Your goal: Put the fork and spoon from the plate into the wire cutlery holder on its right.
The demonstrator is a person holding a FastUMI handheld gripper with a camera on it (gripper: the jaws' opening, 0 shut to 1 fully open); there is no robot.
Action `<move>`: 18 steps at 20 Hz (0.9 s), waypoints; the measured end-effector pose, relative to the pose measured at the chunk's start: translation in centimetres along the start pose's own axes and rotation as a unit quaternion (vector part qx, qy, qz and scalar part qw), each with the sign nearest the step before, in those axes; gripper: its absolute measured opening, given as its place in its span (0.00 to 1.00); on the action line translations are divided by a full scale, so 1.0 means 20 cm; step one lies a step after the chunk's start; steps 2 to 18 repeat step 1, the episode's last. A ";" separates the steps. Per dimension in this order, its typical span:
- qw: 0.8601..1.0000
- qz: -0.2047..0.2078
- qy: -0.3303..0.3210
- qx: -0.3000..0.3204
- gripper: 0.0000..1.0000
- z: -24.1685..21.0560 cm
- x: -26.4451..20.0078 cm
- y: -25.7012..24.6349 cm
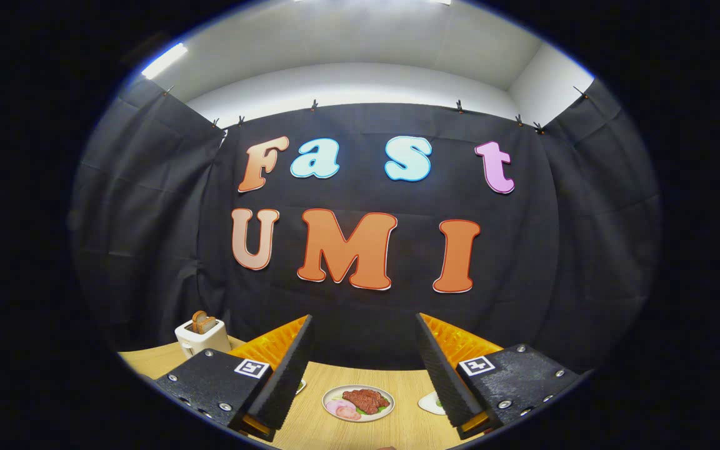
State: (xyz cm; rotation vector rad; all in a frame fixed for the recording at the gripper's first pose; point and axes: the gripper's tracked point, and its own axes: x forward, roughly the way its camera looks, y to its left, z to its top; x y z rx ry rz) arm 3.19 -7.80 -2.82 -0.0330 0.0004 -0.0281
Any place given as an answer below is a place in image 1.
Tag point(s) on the pink ham slice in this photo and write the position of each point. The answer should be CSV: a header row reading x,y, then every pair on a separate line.
x,y
350,415
335,407

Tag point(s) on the small white saucer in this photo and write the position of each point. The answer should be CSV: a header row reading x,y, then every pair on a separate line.
x,y
427,403

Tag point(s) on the row of cloth clips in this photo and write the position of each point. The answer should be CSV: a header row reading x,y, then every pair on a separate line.
x,y
314,105

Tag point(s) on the white divided dish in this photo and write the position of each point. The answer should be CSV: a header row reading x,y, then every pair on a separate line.
x,y
300,386

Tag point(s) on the brown meat patty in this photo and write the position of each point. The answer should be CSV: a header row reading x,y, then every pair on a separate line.
x,y
366,400

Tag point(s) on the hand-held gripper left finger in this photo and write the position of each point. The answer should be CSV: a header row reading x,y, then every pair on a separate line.
x,y
288,369

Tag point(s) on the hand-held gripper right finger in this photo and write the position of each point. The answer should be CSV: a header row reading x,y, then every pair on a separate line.
x,y
438,369

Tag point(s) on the long ceiling light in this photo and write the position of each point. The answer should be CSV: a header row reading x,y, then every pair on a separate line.
x,y
164,60

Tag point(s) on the brown toast slice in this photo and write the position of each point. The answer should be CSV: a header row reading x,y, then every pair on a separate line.
x,y
210,325
198,320

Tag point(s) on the white toaster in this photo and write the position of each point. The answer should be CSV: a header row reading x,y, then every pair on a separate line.
x,y
197,344

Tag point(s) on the white plate with food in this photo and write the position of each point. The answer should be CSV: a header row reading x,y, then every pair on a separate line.
x,y
385,414

